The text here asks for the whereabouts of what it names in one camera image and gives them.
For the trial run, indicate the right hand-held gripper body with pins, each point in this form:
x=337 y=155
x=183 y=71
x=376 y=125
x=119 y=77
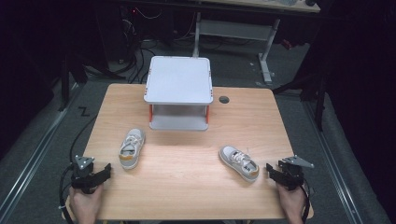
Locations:
x=291 y=177

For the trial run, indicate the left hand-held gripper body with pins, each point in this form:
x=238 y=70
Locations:
x=82 y=179

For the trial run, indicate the grey sneaker black tag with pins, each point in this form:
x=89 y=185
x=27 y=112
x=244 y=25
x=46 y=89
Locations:
x=239 y=163

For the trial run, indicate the grey sneaker yellow heel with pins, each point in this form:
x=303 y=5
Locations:
x=131 y=148

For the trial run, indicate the white two-tier shoe rack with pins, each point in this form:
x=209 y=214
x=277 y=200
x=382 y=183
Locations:
x=178 y=79

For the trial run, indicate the person's left hand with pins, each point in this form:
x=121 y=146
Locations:
x=85 y=205

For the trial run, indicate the person's right hand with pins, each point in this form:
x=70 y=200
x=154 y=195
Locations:
x=291 y=205

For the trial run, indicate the black floor tape mark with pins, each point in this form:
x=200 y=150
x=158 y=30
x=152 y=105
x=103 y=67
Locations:
x=83 y=111

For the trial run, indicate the black metal stand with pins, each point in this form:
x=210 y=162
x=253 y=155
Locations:
x=64 y=87
x=319 y=102

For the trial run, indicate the grey table grommet hole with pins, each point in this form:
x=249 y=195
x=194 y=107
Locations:
x=223 y=100

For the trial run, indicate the metal floor rail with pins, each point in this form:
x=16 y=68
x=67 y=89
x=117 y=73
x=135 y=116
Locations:
x=334 y=168
x=37 y=149

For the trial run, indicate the wooden desk with white frame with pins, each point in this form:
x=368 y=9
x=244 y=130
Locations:
x=236 y=29

